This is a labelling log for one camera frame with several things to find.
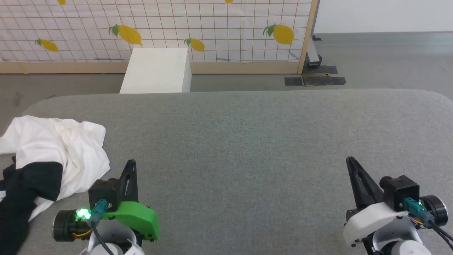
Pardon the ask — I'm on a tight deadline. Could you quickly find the black cable with teal plug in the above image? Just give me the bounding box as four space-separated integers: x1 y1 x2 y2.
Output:
87 199 115 255
403 198 453 250

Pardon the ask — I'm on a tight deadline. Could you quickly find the grey metal partition foot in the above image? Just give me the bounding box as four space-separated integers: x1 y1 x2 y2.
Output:
307 34 322 68

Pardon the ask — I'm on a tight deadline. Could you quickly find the long black floor tape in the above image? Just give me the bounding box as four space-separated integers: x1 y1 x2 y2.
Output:
304 76 346 86

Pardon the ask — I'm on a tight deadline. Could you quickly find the short black floor tape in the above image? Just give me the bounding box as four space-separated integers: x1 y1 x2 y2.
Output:
304 66 338 74

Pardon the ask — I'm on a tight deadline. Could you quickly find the white box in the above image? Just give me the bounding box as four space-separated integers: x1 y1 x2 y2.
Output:
120 48 192 94

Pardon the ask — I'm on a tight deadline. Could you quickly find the white and black shirt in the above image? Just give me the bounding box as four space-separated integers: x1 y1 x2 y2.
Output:
0 115 111 255

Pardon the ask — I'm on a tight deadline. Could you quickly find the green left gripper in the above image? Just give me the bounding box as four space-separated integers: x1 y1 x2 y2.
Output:
104 159 160 243

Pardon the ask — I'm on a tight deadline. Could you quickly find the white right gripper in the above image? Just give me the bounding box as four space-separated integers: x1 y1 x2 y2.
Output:
342 156 419 247

